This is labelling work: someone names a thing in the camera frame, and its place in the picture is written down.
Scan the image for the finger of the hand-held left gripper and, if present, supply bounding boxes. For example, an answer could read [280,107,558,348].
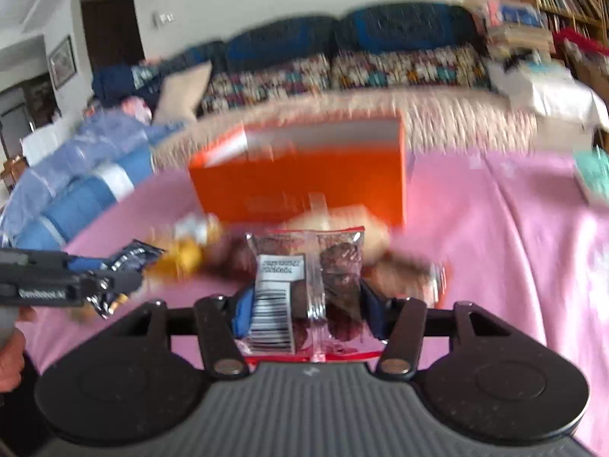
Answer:
[59,254,113,273]
[77,270,145,304]

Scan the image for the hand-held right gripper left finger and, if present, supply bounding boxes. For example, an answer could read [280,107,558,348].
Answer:
[136,289,256,382]

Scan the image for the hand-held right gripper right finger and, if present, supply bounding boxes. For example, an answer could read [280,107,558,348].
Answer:
[359,278,496,377]

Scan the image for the clear red-edged cookie packet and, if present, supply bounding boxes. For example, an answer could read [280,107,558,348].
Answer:
[235,226,384,365]

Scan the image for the white snack packet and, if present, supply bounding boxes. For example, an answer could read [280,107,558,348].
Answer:
[285,205,391,255]

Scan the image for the orange cardboard box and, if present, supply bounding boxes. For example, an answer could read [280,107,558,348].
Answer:
[188,114,407,229]

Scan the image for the person's left hand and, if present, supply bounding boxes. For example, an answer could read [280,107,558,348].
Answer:
[0,308,37,393]

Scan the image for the blue striped quilt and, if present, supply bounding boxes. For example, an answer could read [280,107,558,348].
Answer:
[0,105,186,253]

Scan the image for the pink floral tablecloth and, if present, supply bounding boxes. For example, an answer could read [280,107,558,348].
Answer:
[19,147,609,443]

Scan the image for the dark blue clothes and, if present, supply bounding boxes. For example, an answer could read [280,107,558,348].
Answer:
[92,64,165,108]

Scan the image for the beige pillow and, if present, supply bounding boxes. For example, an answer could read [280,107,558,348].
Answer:
[152,61,213,125]

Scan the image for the beige quilted blanket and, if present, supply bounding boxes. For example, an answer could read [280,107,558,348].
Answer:
[152,88,538,172]

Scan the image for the floral cushion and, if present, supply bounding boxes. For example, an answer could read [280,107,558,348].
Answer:
[330,43,491,91]
[202,54,331,115]

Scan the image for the dark wooden door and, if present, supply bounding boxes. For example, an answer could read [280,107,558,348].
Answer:
[80,0,145,74]

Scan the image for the teal tissue pack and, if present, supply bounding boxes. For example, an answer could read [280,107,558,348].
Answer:
[573,149,609,206]

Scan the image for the white cloth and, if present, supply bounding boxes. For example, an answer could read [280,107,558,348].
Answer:
[490,59,609,129]

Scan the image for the dark blue patterned sofa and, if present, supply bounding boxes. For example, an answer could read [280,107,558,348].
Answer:
[157,2,481,86]

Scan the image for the stack of books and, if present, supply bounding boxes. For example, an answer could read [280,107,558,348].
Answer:
[483,0,555,58]

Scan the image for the red fuzzy cloth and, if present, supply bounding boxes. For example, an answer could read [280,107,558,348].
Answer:
[554,26,609,86]

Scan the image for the framed wall picture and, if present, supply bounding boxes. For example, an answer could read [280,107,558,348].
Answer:
[48,35,77,90]

